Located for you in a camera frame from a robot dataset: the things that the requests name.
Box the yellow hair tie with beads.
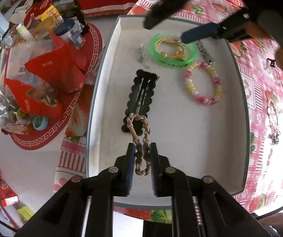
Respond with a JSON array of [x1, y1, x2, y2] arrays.
[[155, 38, 189, 62]]

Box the silver star hair clip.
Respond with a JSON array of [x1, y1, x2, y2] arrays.
[[196, 40, 215, 66]]

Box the small black claw clip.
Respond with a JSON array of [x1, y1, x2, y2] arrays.
[[267, 58, 275, 67]]

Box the silver charm earrings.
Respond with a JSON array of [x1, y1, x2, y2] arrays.
[[137, 44, 149, 64]]

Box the pink yellow beaded bracelet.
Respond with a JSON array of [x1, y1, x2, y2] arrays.
[[184, 60, 223, 105]]

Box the black scalloped hair clip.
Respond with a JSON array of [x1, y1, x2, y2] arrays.
[[121, 69, 160, 133]]

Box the beige braided hair tie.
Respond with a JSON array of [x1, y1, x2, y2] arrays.
[[126, 112, 152, 176]]

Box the white jewelry tray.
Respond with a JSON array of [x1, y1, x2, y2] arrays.
[[87, 16, 250, 195]]

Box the red gift box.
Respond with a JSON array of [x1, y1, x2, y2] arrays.
[[0, 180, 19, 207]]

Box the red round mat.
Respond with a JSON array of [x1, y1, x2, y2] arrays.
[[2, 23, 103, 150]]

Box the pink strawberry tablecloth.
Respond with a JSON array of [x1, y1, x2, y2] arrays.
[[53, 0, 283, 223]]

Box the dark lidded jar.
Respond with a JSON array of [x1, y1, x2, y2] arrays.
[[54, 19, 85, 49]]

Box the yellow snack package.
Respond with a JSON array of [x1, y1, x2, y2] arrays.
[[37, 4, 64, 24]]

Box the red snack bag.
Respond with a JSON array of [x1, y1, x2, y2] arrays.
[[25, 33, 88, 93]]

